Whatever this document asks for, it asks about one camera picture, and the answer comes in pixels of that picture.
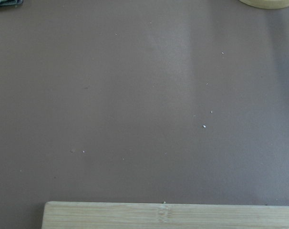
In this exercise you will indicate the bamboo cutting board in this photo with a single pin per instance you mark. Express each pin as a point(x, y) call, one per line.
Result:
point(101, 215)

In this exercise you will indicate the folded grey cloth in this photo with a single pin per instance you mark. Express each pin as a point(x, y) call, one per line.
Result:
point(10, 2)

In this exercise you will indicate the wooden stand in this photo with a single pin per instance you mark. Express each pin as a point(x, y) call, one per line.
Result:
point(267, 4)

